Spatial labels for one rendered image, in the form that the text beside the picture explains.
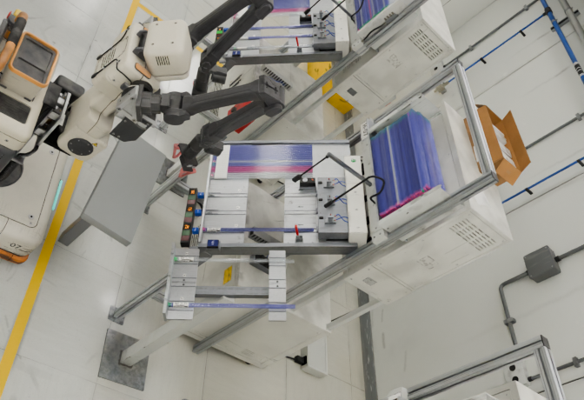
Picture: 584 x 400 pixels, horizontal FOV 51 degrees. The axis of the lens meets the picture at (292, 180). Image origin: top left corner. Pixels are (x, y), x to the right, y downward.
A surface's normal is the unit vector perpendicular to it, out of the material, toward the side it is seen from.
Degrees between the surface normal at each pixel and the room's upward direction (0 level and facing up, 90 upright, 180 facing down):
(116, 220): 0
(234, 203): 45
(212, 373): 0
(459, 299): 90
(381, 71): 90
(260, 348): 90
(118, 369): 0
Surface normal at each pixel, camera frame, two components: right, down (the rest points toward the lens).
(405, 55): -0.01, 0.72
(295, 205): -0.02, -0.70
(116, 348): 0.69, -0.50
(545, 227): -0.73, -0.48
